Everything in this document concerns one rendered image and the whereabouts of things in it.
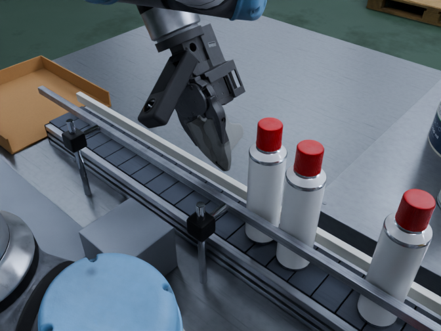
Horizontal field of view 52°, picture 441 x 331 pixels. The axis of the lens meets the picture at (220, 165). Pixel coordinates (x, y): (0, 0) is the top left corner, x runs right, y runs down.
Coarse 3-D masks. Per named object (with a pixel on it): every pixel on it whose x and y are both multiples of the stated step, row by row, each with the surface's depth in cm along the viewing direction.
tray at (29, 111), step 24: (0, 72) 115; (24, 72) 120; (48, 72) 122; (72, 72) 114; (0, 96) 112; (24, 96) 112; (72, 96) 112; (96, 96) 111; (0, 120) 103; (24, 120) 103; (48, 120) 103; (0, 144) 96; (24, 144) 96
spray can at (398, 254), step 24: (408, 192) 47; (408, 216) 46; (384, 240) 50; (408, 240) 47; (384, 264) 51; (408, 264) 49; (384, 288) 53; (408, 288) 53; (360, 312) 58; (384, 312) 55
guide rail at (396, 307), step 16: (48, 96) 88; (80, 112) 82; (112, 128) 78; (128, 144) 75; (160, 160) 71; (176, 176) 69; (192, 176) 68; (208, 192) 65; (240, 208) 63; (256, 224) 61; (272, 224) 60; (288, 240) 58; (304, 256) 57; (320, 256) 56; (336, 272) 55; (352, 288) 54; (368, 288) 52; (384, 304) 52; (400, 304) 51; (416, 320) 49; (432, 320) 49
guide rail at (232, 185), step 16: (80, 96) 96; (112, 112) 91; (128, 128) 89; (144, 128) 87; (160, 144) 83; (192, 160) 79; (208, 176) 78; (224, 176) 75; (240, 192) 74; (320, 240) 66; (336, 240) 64; (352, 256) 63; (368, 256) 62; (416, 288) 58; (432, 304) 57
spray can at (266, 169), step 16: (272, 128) 57; (256, 144) 59; (272, 144) 57; (256, 160) 59; (272, 160) 58; (256, 176) 60; (272, 176) 60; (256, 192) 62; (272, 192) 62; (256, 208) 64; (272, 208) 64; (256, 240) 68; (272, 240) 68
